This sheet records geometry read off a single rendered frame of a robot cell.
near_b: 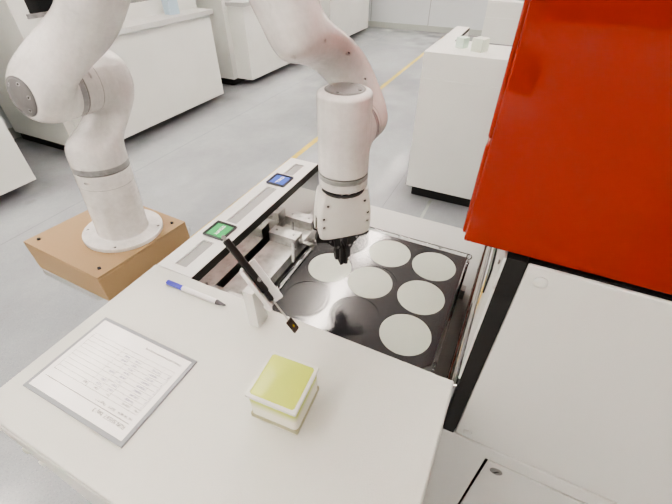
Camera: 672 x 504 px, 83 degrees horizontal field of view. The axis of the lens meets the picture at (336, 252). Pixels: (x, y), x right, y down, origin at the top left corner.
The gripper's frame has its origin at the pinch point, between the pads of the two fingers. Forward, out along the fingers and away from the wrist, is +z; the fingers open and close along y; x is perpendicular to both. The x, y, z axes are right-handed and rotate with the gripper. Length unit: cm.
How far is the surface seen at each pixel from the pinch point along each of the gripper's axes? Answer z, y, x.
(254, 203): 4.8, 13.7, -30.6
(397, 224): 18.2, -27.0, -27.7
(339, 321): 10.3, 3.1, 8.6
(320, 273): 10.3, 3.0, -5.9
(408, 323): 10.2, -9.7, 13.2
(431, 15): 74, -414, -702
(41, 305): 101, 125, -118
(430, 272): 10.2, -21.0, 1.3
